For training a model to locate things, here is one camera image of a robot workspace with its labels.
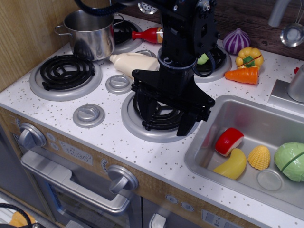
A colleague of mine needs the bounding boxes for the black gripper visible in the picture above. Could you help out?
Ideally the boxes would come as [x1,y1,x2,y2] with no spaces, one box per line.
[132,51,215,136]

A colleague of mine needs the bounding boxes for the green toy broccoli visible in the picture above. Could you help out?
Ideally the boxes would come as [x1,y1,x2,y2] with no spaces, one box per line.
[197,54,209,65]

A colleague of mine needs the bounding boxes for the stainless steel pot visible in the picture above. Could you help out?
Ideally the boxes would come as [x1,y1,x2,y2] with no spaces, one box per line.
[54,10,124,61]

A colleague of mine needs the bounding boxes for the front right black burner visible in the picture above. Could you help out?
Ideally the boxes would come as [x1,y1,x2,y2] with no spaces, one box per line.
[121,92,185,143]

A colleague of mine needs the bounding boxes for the black burner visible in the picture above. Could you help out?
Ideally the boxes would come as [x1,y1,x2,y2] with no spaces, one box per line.
[113,19,143,54]
[194,47,232,83]
[121,92,185,143]
[29,55,102,102]

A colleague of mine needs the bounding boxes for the upper grey stovetop knob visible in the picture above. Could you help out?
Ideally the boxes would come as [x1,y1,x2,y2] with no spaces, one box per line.
[105,75,133,94]

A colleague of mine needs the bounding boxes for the grey stovetop knob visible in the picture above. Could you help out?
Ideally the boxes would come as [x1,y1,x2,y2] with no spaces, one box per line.
[73,104,105,128]
[105,75,133,94]

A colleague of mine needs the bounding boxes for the cream toy bottle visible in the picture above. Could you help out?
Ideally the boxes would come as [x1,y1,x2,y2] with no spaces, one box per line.
[109,52,160,77]

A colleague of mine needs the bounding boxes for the red toy cheese wedge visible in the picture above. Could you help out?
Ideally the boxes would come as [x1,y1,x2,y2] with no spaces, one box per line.
[215,128,244,157]

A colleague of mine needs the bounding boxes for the back right black burner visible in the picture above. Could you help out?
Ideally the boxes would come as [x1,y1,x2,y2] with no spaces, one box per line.
[194,47,232,83]

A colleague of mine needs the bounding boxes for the red toy ketchup bottle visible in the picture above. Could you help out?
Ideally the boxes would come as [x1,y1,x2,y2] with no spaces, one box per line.
[131,27,163,43]

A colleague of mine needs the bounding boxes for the right silver oven dial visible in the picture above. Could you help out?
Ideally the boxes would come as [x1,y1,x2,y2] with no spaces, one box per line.
[107,165,139,194]

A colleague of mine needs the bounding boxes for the silver oven dial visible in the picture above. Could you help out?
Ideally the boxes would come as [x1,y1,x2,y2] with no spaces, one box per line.
[19,123,47,150]
[107,165,139,194]

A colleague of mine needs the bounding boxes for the lower grey stovetop knob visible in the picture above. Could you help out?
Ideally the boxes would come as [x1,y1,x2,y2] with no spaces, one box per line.
[73,104,105,128]

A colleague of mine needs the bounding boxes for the back left black burner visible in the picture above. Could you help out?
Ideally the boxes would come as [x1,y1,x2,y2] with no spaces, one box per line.
[113,19,143,54]

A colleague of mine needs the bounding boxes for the yellow toy banana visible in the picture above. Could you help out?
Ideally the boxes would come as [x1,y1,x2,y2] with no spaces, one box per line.
[213,148,247,180]

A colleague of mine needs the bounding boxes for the orange toy carrot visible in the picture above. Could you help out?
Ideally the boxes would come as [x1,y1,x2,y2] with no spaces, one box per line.
[224,67,259,85]

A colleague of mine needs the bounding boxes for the oven clock display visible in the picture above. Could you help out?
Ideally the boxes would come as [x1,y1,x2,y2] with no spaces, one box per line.
[59,141,93,166]

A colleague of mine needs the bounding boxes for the purple toy onion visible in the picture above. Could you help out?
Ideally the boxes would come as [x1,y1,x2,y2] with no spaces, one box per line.
[223,28,251,55]

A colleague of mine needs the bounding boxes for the yellow toy bell pepper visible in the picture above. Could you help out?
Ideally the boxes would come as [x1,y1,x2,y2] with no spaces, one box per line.
[235,47,264,69]

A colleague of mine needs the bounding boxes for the yellow toy corn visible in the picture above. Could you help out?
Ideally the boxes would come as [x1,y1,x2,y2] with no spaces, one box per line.
[247,145,271,171]

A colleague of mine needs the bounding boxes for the hanging perforated silver skimmer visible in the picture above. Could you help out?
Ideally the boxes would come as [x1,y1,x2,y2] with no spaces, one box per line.
[137,2,158,15]

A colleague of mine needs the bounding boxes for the front left black burner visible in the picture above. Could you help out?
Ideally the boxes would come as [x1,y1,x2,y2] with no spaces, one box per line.
[29,55,102,102]

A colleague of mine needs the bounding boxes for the grey toy faucet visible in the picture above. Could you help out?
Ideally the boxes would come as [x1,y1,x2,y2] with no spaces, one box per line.
[268,0,304,113]

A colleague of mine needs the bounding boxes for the green toy cabbage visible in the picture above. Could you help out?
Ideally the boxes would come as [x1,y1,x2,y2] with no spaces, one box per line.
[274,142,304,182]

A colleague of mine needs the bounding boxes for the left silver oven dial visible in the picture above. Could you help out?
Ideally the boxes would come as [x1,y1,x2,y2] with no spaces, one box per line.
[19,123,47,150]

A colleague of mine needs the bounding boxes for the hanging silver ladle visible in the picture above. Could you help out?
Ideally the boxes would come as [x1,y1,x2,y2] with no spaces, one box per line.
[280,0,304,48]

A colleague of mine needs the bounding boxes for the orange object bottom left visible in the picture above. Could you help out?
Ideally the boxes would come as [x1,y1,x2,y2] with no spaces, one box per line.
[9,211,36,228]

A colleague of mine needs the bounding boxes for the white cabinet door handle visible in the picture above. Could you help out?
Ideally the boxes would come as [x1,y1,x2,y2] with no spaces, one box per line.
[148,213,167,228]

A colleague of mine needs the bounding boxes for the black braided cable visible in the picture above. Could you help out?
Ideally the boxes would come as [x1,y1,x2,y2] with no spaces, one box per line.
[74,0,133,17]

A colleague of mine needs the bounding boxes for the silver oven door handle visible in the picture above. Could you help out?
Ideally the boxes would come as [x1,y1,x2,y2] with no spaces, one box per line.
[21,151,130,216]

